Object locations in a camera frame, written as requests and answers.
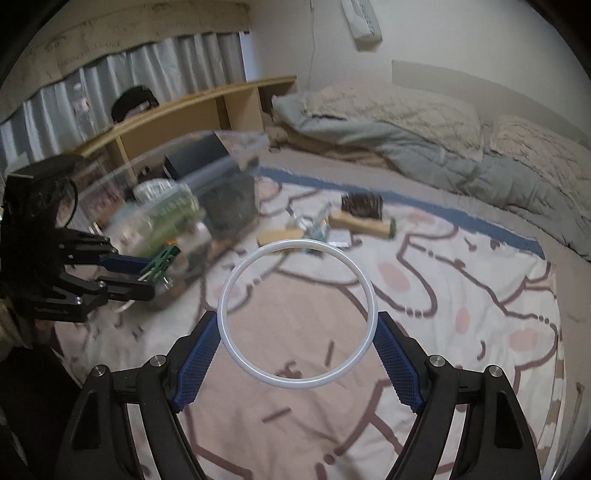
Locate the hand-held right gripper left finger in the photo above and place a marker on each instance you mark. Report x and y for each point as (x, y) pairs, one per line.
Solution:
(198, 364)

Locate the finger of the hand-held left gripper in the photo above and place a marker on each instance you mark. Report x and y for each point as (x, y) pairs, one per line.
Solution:
(124, 291)
(124, 264)

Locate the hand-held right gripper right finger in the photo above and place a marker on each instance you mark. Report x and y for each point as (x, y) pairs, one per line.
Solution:
(397, 364)

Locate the green clip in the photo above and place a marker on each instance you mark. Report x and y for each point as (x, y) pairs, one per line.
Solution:
(161, 261)

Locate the clear plastic storage container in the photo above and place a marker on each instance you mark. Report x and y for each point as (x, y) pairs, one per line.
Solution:
(221, 152)

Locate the green packet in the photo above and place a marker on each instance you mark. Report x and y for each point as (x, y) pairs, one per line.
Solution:
(171, 207)

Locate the printed blanket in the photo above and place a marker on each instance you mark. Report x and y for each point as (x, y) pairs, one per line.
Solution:
(415, 286)

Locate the dark grey box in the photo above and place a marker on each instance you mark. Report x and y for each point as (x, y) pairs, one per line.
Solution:
(231, 207)

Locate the black box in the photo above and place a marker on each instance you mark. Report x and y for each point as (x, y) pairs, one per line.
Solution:
(194, 154)

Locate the rectangular wooden block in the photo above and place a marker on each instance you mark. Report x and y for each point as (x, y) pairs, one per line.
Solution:
(364, 225)

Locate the oval wooden block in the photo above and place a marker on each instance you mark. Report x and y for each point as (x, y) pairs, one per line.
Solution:
(281, 236)

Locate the black headphones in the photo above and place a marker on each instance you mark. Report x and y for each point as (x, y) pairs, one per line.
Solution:
(134, 101)

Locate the brown hair claw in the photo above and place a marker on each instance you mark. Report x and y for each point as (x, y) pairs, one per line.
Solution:
(360, 204)

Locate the wooden headboard shelf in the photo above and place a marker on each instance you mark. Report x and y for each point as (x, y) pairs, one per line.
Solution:
(231, 99)

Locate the grey duvet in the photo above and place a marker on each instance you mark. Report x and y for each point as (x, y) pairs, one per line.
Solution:
(438, 161)

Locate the grey curtain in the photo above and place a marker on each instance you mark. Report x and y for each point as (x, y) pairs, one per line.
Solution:
(184, 60)

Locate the beige fuzzy blanket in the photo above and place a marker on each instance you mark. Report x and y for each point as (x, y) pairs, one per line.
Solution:
(332, 150)

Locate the beige curtain valance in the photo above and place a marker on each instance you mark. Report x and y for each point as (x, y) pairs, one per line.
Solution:
(138, 32)

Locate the beige quilted pillow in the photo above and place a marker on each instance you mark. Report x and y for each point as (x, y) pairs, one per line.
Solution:
(540, 143)
(392, 110)

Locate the white bed headboard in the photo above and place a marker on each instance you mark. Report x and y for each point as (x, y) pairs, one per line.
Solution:
(461, 81)

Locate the white power strip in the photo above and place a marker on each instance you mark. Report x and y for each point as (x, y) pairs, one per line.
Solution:
(362, 18)

